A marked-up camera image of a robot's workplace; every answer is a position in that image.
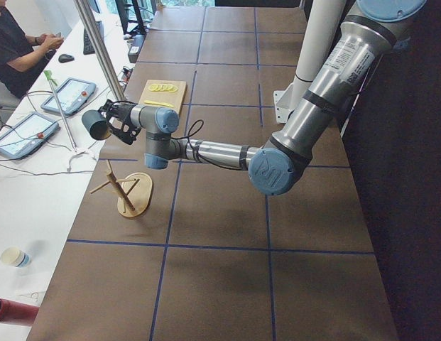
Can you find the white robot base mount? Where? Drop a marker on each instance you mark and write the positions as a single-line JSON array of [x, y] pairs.
[[322, 24]]

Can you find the paper cup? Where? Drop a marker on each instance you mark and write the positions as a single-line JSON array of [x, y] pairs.
[[15, 257]]

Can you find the aluminium frame post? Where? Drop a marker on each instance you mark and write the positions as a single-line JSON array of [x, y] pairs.
[[100, 49]]

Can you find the near teach pendant tablet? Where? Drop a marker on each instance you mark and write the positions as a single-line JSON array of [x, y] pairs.
[[27, 136]]

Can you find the dark teal mug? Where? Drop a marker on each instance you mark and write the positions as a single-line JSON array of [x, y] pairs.
[[96, 125]]

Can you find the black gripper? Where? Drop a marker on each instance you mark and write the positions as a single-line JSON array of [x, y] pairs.
[[121, 111]]

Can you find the black computer mouse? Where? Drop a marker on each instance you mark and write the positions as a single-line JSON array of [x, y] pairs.
[[65, 58]]

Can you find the yellow plastic knife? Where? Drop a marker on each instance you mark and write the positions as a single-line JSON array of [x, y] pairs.
[[161, 104]]

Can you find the red cylinder bottle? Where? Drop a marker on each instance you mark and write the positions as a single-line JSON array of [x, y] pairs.
[[15, 313]]

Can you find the seated person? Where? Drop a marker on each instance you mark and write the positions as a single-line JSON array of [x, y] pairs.
[[22, 57]]

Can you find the metal rod with green tip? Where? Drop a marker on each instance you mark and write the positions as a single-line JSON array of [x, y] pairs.
[[51, 82]]

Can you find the wooden cup storage rack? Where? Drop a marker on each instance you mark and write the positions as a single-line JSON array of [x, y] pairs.
[[134, 191]]

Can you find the black power adapter box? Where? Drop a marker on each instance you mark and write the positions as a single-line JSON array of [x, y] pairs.
[[135, 45]]

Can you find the teach pendant tablet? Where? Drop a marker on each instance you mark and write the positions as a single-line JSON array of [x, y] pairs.
[[73, 93], [27, 136]]

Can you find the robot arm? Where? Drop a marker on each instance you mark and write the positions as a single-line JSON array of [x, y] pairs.
[[369, 30]]

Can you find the black keyboard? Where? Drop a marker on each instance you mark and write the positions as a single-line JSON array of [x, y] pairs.
[[88, 47]]

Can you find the bamboo cutting board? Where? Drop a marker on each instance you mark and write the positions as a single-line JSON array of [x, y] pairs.
[[175, 98]]

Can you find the far teach pendant tablet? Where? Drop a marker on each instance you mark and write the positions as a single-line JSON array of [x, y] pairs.
[[73, 93]]

